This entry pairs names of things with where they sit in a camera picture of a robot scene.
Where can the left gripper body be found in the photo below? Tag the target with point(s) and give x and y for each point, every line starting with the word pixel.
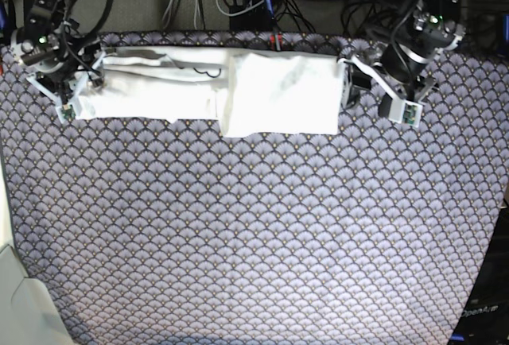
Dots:
pixel 370 65

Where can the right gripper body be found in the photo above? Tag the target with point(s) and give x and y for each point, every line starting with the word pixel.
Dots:
pixel 58 72

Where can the white printed T-shirt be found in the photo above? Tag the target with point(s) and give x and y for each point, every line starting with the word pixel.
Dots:
pixel 245 91

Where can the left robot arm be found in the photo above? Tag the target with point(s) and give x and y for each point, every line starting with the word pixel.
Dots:
pixel 420 32

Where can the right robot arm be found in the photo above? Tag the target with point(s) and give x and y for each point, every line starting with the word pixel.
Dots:
pixel 50 16

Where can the red black table clamp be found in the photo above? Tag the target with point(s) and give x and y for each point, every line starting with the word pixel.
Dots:
pixel 276 42

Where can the patterned grey fan tablecloth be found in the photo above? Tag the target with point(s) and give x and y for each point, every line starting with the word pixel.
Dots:
pixel 151 232

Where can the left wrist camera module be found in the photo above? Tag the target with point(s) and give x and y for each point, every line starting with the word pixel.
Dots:
pixel 412 114

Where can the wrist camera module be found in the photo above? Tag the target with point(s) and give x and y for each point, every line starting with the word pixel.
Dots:
pixel 66 113
pixel 412 114

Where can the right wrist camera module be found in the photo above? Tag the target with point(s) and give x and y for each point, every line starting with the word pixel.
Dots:
pixel 66 113

